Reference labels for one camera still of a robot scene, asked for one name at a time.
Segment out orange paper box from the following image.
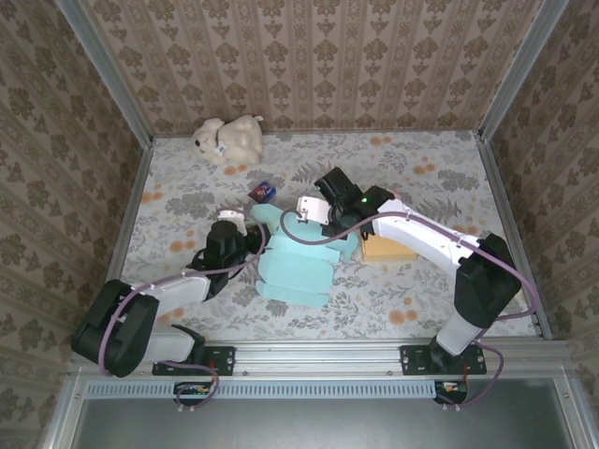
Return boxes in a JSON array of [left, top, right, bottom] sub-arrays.
[[360, 232, 419, 263]]

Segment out wide aluminium frame beam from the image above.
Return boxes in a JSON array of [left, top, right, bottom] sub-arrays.
[[69, 340, 577, 376]]

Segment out grey metal sheet panel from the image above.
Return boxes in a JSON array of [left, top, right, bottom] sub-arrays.
[[69, 378, 577, 449]]

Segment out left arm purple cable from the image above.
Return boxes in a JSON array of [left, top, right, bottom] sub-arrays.
[[100, 208, 268, 413]]

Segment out floral tablecloth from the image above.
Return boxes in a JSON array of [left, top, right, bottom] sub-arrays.
[[105, 130, 539, 342]]

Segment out cream plush toy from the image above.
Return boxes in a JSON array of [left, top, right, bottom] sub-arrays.
[[191, 115, 265, 166]]

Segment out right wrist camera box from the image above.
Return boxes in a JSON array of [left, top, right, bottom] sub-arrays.
[[298, 196, 332, 225]]

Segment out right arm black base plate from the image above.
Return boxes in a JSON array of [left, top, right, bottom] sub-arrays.
[[400, 344, 488, 377]]

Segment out aluminium corner post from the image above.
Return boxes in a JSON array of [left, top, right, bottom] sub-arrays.
[[54, 0, 154, 147], [477, 0, 571, 140]]

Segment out aluminium side rail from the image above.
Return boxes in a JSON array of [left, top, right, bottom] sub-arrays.
[[476, 135, 554, 340], [87, 144, 154, 343]]

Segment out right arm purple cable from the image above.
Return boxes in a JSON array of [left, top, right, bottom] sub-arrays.
[[279, 208, 538, 413]]

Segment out small blue printed box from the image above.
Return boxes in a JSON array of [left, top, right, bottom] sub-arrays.
[[247, 181, 277, 208]]

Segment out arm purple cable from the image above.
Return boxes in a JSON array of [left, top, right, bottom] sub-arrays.
[[100, 208, 268, 413], [279, 208, 538, 413]]

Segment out black connector box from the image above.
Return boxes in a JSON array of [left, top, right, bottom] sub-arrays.
[[173, 381, 219, 406], [433, 381, 469, 406]]

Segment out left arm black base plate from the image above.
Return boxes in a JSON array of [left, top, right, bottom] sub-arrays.
[[152, 344, 236, 377]]

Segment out white slotted cable duct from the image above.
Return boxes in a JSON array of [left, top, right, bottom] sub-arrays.
[[86, 379, 439, 400]]

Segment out teal paper box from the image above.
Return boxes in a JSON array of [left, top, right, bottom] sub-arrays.
[[249, 203, 362, 309]]

